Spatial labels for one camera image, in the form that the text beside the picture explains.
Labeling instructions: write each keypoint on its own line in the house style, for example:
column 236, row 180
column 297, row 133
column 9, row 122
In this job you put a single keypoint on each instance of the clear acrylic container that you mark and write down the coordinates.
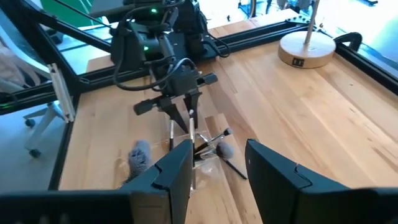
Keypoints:
column 205, row 174

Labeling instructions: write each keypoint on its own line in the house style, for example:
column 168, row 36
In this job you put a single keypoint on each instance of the white shade wooden lamp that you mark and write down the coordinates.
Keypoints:
column 306, row 51

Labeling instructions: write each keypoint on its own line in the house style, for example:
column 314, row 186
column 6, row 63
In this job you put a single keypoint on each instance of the black diagonal frame strut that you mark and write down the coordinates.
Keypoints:
column 46, row 53

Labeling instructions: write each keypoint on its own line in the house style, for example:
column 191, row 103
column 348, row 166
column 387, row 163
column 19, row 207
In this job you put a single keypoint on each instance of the grey powder brush silver ferrule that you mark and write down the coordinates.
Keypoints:
column 224, row 150

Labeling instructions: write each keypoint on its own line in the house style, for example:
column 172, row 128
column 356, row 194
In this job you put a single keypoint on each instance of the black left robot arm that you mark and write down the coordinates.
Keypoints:
column 143, row 46

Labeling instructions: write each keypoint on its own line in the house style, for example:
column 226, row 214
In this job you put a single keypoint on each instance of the black curved bracket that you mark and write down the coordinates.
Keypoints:
column 348, row 34

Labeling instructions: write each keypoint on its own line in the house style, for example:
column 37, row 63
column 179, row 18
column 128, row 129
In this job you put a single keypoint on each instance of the silver aluminium extrusion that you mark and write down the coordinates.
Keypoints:
column 62, row 93

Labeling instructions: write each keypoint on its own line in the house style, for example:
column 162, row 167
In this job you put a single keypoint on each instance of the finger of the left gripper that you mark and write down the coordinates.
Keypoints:
column 191, row 107
column 174, row 116

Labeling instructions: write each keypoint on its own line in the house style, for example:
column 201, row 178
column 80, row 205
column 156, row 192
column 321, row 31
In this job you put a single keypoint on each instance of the large fan powder brush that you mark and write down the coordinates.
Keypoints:
column 139, row 157

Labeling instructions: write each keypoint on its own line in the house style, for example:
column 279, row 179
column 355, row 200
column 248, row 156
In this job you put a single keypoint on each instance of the black aluminium frame rail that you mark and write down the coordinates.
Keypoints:
column 373, row 67
column 102, row 77

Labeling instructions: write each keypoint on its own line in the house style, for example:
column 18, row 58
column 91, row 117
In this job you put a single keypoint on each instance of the white office chair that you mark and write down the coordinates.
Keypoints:
column 46, row 119

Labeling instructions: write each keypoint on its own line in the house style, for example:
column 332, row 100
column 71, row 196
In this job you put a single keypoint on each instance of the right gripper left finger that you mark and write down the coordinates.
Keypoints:
column 168, row 180

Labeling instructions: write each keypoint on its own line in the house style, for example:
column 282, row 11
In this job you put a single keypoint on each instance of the short silver makeup brush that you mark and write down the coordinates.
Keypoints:
column 171, row 130

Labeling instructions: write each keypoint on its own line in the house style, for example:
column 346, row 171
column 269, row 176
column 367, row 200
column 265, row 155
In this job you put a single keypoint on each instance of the green panel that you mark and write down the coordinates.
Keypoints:
column 68, row 12

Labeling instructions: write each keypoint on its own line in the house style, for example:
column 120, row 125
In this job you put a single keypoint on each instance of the dark-bristle makeup brush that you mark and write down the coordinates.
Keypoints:
column 217, row 136

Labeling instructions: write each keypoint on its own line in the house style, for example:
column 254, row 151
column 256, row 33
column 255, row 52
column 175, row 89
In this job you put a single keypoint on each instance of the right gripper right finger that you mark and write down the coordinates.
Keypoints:
column 273, row 180

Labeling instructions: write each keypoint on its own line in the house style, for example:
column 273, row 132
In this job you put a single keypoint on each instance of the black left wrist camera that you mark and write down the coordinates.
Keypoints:
column 183, row 81

